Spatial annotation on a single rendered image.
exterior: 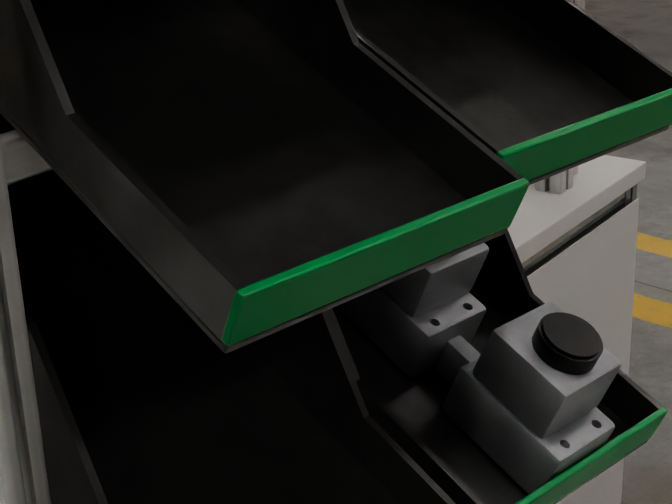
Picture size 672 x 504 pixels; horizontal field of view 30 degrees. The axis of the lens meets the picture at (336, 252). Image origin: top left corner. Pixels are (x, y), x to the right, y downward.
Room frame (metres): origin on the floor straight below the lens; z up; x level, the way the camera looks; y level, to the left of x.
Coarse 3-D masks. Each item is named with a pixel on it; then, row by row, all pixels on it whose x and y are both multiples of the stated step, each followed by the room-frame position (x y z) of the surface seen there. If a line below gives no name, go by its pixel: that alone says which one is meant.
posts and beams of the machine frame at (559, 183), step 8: (576, 0) 1.86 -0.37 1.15; (552, 176) 1.84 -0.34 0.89; (560, 176) 1.83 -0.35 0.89; (568, 176) 1.85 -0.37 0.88; (536, 184) 1.85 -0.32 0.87; (544, 184) 1.85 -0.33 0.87; (552, 184) 1.84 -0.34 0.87; (560, 184) 1.83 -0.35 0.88; (568, 184) 1.85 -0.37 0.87; (552, 192) 1.84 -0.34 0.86; (560, 192) 1.83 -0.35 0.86
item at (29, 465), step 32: (0, 160) 0.39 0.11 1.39; (0, 192) 0.39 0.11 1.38; (0, 224) 0.39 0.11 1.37; (0, 256) 0.39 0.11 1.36; (0, 288) 0.39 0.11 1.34; (0, 320) 0.39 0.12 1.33; (0, 352) 0.38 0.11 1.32; (0, 384) 0.38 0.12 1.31; (32, 384) 0.39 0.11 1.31; (0, 416) 0.38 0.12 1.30; (32, 416) 0.39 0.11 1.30; (0, 448) 0.38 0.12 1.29; (32, 448) 0.39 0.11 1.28; (0, 480) 0.38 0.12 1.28; (32, 480) 0.39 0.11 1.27
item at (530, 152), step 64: (384, 0) 0.57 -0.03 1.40; (448, 0) 0.59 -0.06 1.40; (512, 0) 0.60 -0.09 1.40; (448, 64) 0.54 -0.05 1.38; (512, 64) 0.55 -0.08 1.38; (576, 64) 0.57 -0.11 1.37; (640, 64) 0.55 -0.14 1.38; (512, 128) 0.50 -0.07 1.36; (576, 128) 0.47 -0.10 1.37; (640, 128) 0.51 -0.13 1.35
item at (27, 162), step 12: (12, 132) 0.41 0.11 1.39; (12, 144) 0.40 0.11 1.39; (24, 144) 0.40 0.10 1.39; (12, 156) 0.40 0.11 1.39; (24, 156) 0.40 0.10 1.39; (36, 156) 0.41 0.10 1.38; (12, 168) 0.40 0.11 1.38; (24, 168) 0.40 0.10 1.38; (36, 168) 0.41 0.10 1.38; (48, 168) 0.41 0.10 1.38; (12, 180) 0.40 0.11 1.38
